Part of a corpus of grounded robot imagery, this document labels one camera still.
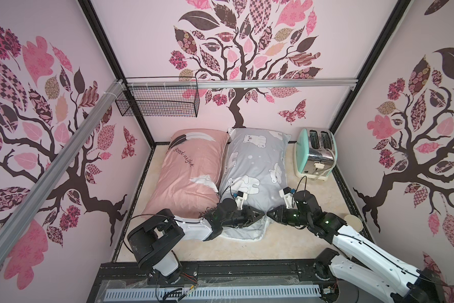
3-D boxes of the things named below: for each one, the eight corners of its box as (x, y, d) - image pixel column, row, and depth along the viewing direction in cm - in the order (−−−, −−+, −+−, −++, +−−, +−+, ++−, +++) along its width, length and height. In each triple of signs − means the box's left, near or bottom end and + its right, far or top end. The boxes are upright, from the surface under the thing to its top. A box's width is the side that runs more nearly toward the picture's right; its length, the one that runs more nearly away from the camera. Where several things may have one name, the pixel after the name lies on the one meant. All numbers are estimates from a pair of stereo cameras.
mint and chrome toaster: (292, 177, 106) (302, 155, 91) (294, 146, 121) (302, 124, 107) (324, 183, 103) (339, 162, 88) (322, 151, 119) (334, 129, 104)
